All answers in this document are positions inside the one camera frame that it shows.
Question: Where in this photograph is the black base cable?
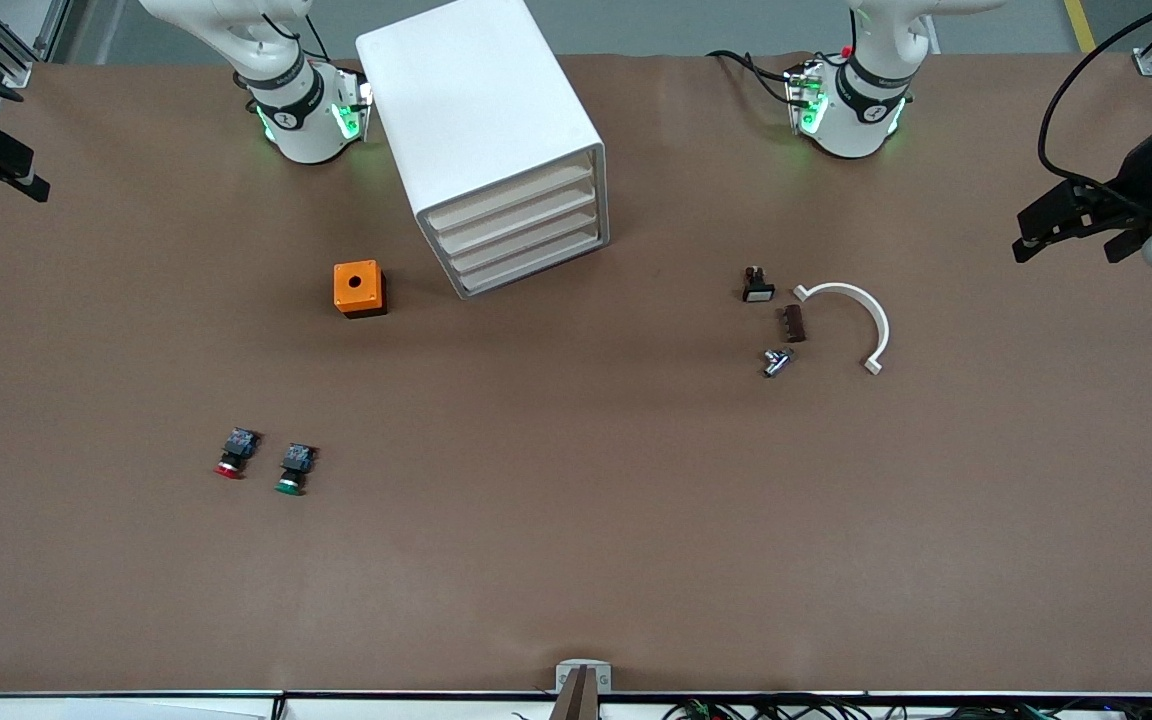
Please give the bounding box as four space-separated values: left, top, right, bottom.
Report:
706 50 802 106

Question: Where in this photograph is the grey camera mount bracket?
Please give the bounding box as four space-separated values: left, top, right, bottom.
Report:
554 660 613 720

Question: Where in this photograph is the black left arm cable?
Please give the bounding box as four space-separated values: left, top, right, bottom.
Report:
1036 0 1152 196

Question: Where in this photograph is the white plastic drawer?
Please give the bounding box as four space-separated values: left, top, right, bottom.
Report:
424 155 597 239
456 222 603 293
446 200 601 276
435 178 599 258

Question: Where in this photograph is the orange button enclosure box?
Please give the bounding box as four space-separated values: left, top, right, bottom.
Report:
333 260 389 319

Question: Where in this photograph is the white drawer cabinet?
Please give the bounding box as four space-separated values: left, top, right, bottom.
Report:
355 0 611 301

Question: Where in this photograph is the red push button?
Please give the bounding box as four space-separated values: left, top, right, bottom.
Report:
213 427 263 481

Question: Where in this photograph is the green push button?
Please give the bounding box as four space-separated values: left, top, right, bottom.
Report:
273 443 319 497

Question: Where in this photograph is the white curved plastic bracket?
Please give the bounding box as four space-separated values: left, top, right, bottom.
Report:
793 282 891 376

